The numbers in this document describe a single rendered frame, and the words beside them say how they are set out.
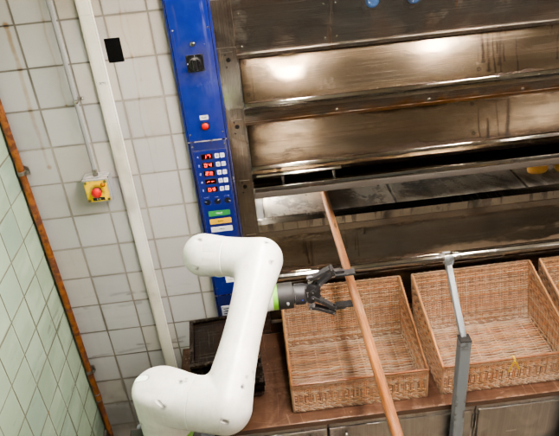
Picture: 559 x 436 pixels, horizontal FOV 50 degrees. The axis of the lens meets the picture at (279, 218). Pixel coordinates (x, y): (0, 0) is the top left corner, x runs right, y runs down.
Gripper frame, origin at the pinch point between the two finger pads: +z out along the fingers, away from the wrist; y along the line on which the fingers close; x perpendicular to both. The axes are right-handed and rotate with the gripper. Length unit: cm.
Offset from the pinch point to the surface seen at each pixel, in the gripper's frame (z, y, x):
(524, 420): 70, 77, 2
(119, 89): -75, -63, -51
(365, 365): 9, 60, -23
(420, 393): 27, 58, -2
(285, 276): -22.1, 2.2, -14.4
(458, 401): 38, 54, 8
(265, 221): -28, 1, -54
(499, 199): 74, 2, -52
